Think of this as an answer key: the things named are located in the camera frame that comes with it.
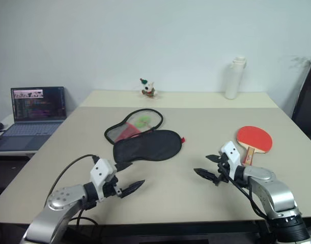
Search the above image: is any open grey laptop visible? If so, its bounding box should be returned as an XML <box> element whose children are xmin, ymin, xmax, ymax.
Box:
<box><xmin>0</xmin><ymin>86</ymin><xmax>68</xmax><ymax>153</ymax></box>

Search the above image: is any green zipper pull charm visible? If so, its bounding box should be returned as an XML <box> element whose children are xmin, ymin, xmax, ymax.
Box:
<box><xmin>134</xmin><ymin>115</ymin><xmax>153</xmax><ymax>128</ymax></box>

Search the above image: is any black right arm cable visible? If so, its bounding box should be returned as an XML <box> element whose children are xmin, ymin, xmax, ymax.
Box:
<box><xmin>218</xmin><ymin>162</ymin><xmax>270</xmax><ymax>220</ymax></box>

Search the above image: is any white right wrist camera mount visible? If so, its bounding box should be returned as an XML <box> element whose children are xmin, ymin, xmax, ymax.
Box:
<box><xmin>220</xmin><ymin>141</ymin><xmax>244</xmax><ymax>174</ymax></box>

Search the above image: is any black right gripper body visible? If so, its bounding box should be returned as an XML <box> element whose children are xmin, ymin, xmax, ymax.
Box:
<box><xmin>213</xmin><ymin>151</ymin><xmax>235</xmax><ymax>187</ymax></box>

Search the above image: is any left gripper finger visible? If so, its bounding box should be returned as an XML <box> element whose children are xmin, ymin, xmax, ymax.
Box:
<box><xmin>116</xmin><ymin>162</ymin><xmax>134</xmax><ymax>172</ymax></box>
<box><xmin>120</xmin><ymin>179</ymin><xmax>146</xmax><ymax>199</ymax></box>

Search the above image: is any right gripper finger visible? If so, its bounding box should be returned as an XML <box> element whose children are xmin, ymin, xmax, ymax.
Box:
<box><xmin>205</xmin><ymin>154</ymin><xmax>222</xmax><ymax>164</ymax></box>
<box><xmin>193</xmin><ymin>167</ymin><xmax>219</xmax><ymax>181</ymax></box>

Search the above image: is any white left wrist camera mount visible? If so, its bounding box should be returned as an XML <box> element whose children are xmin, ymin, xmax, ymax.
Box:
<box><xmin>90</xmin><ymin>158</ymin><xmax>117</xmax><ymax>203</ymax></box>

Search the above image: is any white plush dog toy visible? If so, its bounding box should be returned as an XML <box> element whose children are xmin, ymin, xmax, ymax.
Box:
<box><xmin>138</xmin><ymin>78</ymin><xmax>160</xmax><ymax>100</ymax></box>

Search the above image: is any black office chair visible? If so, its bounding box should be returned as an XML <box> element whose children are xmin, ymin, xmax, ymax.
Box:
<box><xmin>291</xmin><ymin>57</ymin><xmax>311</xmax><ymax>148</ymax></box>

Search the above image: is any white water bottle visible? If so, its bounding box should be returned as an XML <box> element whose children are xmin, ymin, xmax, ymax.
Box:
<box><xmin>224</xmin><ymin>56</ymin><xmax>248</xmax><ymax>100</ymax></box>

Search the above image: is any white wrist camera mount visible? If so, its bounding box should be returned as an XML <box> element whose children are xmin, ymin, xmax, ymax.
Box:
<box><xmin>90</xmin><ymin>158</ymin><xmax>117</xmax><ymax>203</ymax></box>
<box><xmin>220</xmin><ymin>141</ymin><xmax>244</xmax><ymax>174</ymax></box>

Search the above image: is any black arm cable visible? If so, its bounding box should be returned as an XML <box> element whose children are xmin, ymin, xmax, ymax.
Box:
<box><xmin>218</xmin><ymin>162</ymin><xmax>270</xmax><ymax>220</ymax></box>
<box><xmin>46</xmin><ymin>153</ymin><xmax>99</xmax><ymax>227</ymax></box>

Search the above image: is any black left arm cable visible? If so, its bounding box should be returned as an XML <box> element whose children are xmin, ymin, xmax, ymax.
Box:
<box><xmin>46</xmin><ymin>153</ymin><xmax>99</xmax><ymax>227</ymax></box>

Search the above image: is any black and red paddle case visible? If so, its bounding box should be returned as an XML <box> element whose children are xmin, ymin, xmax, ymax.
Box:
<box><xmin>104</xmin><ymin>108</ymin><xmax>187</xmax><ymax>164</ymax></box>

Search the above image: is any red table tennis paddle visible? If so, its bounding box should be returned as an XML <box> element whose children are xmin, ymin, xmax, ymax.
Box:
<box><xmin>236</xmin><ymin>126</ymin><xmax>273</xmax><ymax>166</ymax></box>

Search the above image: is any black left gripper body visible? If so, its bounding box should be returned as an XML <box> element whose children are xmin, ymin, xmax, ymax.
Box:
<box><xmin>103</xmin><ymin>174</ymin><xmax>122</xmax><ymax>200</ymax></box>

